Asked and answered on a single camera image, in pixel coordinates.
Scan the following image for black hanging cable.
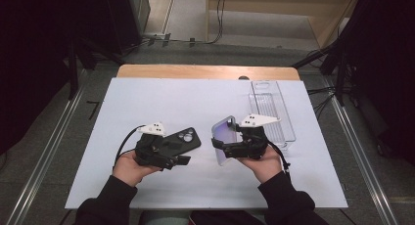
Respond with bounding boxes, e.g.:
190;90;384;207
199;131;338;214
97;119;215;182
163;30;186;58
208;0;229;45

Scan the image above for black stand leg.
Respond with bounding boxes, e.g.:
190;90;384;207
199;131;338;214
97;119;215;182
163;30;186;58
292;38;347;106
67;38;125;101

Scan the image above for left hand-held gripper cable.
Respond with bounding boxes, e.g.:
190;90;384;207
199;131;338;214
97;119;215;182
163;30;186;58
114;124;146;169

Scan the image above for black floor cables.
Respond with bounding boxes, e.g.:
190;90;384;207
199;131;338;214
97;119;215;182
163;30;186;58
306;84;342;119

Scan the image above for right hand-held gripper cable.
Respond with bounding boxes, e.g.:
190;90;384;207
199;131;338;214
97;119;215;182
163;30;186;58
265;140;292;180

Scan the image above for grey garment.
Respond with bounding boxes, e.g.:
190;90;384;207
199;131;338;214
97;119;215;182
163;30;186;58
139;210;191;225

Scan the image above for hand-held gripper cable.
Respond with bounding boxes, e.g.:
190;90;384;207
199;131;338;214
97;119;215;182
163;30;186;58
114;124;146;169
265;140;292;180

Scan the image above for person's right hand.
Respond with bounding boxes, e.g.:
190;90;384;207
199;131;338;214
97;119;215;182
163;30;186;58
236;146;284;184

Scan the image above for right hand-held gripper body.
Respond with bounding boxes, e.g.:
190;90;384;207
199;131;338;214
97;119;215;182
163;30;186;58
221;112;282;160

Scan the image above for white board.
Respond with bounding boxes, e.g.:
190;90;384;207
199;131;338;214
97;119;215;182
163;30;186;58
64;77;348;209

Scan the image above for black curtain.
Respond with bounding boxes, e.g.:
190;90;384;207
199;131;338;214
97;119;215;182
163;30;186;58
321;0;415;167
0;0;146;155

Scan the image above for clear plastic box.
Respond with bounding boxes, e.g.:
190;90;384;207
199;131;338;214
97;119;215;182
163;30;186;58
248;80;298;151

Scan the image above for wooden platform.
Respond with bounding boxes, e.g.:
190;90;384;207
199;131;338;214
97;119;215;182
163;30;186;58
205;0;361;49

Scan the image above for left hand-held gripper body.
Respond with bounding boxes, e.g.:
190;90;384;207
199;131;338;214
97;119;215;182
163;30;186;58
134;121;179;171

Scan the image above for person's left hand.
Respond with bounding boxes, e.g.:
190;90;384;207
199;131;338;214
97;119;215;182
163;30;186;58
112;150;164;188

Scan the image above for black phone case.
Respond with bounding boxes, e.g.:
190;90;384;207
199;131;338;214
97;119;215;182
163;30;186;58
161;126;203;158

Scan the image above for metal floor rail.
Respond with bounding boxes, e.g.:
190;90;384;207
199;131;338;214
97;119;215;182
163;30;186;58
6;87;86;225
328;94;399;225

